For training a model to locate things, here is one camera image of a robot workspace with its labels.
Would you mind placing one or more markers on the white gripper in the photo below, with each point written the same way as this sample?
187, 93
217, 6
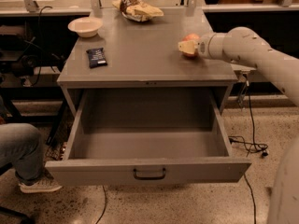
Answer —
203, 48

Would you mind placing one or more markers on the red apple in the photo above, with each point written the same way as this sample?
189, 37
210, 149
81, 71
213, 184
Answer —
195, 38

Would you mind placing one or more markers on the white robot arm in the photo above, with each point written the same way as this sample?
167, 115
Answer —
243, 46

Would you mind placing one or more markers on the open grey top drawer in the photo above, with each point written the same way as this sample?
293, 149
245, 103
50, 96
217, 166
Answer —
118, 130

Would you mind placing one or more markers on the crumpled chip bag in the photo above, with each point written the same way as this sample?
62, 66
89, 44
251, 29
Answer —
137, 10

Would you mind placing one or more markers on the grey cabinet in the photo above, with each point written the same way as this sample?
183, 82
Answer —
143, 54

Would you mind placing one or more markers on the white bowl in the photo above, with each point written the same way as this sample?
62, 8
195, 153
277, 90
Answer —
85, 27

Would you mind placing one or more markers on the dark machinery at left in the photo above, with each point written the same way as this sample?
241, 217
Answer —
22, 57

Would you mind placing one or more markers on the person's leg in jeans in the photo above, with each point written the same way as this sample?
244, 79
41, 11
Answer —
20, 145

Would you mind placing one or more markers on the white sneaker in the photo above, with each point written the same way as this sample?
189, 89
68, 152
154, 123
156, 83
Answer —
44, 184

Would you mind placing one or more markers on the black chair base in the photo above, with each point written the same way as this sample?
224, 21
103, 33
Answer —
11, 213

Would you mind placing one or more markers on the black drawer handle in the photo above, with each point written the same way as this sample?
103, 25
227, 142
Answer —
149, 175

